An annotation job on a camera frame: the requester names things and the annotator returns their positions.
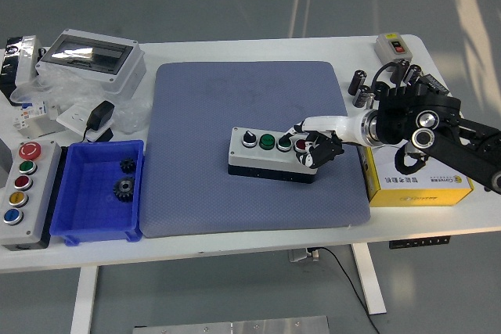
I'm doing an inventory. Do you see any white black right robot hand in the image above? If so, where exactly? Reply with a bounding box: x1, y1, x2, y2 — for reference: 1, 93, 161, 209
278, 114, 367, 170

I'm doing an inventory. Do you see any grey four-button control box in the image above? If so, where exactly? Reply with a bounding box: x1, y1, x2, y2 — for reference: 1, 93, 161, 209
228, 126, 318, 185

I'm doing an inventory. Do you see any grey five-button control box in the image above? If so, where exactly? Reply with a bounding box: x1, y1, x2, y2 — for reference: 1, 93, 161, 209
0, 139, 63, 252

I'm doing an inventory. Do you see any black cylindrical capacitor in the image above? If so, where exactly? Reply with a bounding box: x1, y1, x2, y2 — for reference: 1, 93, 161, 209
353, 84, 373, 109
389, 59, 410, 84
349, 69, 369, 95
404, 63, 423, 85

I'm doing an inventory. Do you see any yellow white cardboard box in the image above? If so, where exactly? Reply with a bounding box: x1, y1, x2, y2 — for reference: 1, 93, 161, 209
358, 142, 474, 208

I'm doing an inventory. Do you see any black table control panel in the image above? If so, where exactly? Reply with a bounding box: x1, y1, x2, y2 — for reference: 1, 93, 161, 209
388, 235, 451, 250

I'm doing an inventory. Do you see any grey-blue table mat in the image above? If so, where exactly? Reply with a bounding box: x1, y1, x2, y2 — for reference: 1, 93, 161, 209
139, 60, 372, 239

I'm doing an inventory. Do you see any white table leg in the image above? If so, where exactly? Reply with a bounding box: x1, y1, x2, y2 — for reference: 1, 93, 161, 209
351, 242, 387, 315
70, 266, 99, 334

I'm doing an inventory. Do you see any large black gear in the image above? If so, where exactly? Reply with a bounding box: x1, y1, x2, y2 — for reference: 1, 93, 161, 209
112, 176, 137, 203

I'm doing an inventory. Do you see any silver metal plate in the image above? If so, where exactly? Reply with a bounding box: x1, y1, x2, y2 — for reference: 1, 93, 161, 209
132, 314, 332, 334

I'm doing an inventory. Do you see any black power adapter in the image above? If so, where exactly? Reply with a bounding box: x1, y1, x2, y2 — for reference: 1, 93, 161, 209
80, 99, 116, 143

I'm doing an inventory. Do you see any blue plastic bin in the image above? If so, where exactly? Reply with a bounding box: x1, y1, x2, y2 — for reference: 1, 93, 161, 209
49, 139, 145, 247

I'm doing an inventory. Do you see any clear plastic bag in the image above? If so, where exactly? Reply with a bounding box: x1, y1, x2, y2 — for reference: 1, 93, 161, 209
9, 63, 152, 135

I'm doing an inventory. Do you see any white circuit breaker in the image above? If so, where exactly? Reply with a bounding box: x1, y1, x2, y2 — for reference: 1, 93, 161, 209
10, 99, 52, 131

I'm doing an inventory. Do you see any grey metal block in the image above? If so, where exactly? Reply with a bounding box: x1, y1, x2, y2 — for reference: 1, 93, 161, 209
0, 140, 13, 189

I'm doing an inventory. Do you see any grey two-button switch box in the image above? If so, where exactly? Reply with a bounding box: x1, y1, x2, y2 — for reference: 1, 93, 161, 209
373, 32, 411, 65

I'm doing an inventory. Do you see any grey under-table bracket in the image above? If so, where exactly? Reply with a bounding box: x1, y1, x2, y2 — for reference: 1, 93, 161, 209
288, 247, 320, 263

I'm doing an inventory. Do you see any black floor cable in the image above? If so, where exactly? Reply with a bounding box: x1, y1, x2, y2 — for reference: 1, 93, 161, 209
312, 246, 380, 334

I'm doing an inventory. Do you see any grey enclosure with clear lid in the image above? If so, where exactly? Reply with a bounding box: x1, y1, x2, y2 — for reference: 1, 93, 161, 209
34, 28, 146, 95

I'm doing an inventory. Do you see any white wall socket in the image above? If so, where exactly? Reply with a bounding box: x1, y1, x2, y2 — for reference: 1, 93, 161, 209
56, 102, 114, 142

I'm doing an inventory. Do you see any grey metal bracket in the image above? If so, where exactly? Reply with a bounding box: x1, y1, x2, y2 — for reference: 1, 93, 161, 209
19, 117, 66, 139

